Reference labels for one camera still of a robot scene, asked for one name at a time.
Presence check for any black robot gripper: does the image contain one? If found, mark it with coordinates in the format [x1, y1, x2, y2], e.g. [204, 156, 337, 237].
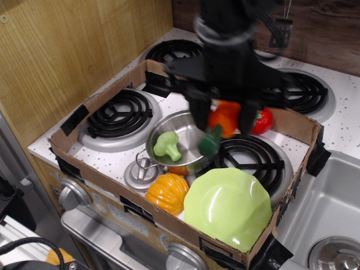
[164, 38, 292, 136]

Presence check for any orange toy carrot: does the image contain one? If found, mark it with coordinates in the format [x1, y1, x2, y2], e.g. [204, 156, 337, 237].
[197, 101, 241, 158]

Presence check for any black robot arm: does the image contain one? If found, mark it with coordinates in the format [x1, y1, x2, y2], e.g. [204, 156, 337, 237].
[164, 1, 293, 136]

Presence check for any green plastic plate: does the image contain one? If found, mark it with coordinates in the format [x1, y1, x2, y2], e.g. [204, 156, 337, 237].
[184, 168, 272, 253]

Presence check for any red toy tomato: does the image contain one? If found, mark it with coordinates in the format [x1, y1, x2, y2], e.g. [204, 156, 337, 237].
[251, 107, 273, 135]

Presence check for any small steel pot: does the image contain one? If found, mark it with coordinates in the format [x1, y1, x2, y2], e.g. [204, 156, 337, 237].
[136, 109, 221, 176]

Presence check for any green toy broccoli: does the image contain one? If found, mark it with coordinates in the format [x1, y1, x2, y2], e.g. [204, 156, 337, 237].
[153, 131, 182, 161]

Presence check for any brown cardboard fence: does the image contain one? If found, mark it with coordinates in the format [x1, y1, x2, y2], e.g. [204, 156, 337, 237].
[49, 60, 323, 269]

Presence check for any hanging steel spatula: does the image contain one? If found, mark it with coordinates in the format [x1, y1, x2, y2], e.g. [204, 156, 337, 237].
[269, 0, 293, 49]

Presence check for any front left black burner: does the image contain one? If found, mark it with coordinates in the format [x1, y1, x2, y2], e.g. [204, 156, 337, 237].
[78, 88, 162, 153]

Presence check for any orange toy pumpkin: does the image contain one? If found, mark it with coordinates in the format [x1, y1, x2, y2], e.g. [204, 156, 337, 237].
[145, 173, 190, 216]

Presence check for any silver stovetop knob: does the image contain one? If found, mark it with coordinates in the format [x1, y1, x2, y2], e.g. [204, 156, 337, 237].
[124, 157, 164, 192]

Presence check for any silver toy sink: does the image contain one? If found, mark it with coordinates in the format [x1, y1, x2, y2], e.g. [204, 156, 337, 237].
[277, 151, 359, 269]

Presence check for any right silver oven knob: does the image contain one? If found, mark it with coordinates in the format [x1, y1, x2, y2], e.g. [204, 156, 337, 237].
[165, 242, 208, 270]

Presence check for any silver oven knob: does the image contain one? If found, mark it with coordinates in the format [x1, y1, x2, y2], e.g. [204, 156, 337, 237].
[58, 178, 92, 211]
[165, 242, 208, 270]

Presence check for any left silver oven knob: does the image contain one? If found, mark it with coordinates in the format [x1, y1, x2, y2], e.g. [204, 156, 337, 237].
[58, 178, 92, 211]

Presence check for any silver sink drain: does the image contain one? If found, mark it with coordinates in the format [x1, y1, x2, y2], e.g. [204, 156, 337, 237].
[307, 236, 359, 269]

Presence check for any orange object bottom left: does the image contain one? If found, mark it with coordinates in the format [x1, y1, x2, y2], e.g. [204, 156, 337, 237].
[45, 248, 74, 266]

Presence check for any silver oven door handle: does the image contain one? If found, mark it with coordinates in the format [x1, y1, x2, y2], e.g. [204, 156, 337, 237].
[61, 209, 161, 269]

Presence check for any black braided cable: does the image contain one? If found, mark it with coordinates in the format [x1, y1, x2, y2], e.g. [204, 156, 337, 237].
[0, 237, 65, 270]

